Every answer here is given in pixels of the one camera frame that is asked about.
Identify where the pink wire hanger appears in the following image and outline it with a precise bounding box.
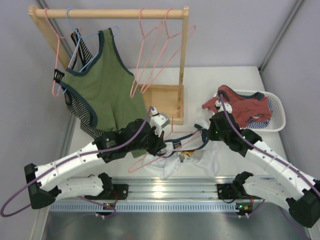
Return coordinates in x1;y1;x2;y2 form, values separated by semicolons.
128;109;203;174

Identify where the white graphic tank top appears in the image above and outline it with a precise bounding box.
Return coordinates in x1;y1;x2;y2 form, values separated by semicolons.
144;118;219;179

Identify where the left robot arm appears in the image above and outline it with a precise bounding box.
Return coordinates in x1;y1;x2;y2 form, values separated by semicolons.
24;115;170;210

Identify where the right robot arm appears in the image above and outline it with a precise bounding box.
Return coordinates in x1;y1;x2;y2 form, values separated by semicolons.
208;111;320;228

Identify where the pink hanger middle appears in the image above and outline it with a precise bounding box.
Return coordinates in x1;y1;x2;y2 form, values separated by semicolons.
129;8;164;98

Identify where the green tank top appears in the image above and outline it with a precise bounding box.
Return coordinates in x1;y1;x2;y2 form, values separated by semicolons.
60;28;147;139

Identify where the red tank top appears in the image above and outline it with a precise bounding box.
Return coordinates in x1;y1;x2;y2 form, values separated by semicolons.
202;85;272;128

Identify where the black white striped tank top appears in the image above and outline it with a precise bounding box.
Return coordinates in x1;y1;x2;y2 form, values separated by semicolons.
54;28;117;138

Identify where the pink hanger far left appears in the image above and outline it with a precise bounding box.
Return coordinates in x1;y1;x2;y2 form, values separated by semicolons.
44;7;73;97

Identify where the wooden clothes rack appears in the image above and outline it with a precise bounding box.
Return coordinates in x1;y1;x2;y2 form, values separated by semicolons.
28;5;196;125

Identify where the blue striped garment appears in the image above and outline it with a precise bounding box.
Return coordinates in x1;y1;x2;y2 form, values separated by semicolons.
246;99;273;129

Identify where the white plastic laundry basket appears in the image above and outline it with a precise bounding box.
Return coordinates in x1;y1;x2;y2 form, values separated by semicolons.
231;90;286;132

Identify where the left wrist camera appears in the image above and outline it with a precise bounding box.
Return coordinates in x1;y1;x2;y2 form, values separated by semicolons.
149;107;170;137

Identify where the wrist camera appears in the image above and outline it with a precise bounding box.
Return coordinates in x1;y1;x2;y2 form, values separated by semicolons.
214;95;233;114
149;107;170;137

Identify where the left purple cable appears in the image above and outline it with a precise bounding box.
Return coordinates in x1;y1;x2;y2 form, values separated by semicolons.
0;106;157;218

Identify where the aluminium mounting rail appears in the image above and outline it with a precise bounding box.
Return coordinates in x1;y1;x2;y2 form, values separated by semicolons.
49;176;305;213

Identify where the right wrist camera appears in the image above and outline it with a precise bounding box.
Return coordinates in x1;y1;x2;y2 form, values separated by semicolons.
214;95;233;114

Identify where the blue wire hanger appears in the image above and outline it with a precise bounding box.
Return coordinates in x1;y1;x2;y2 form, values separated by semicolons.
57;7;120;95

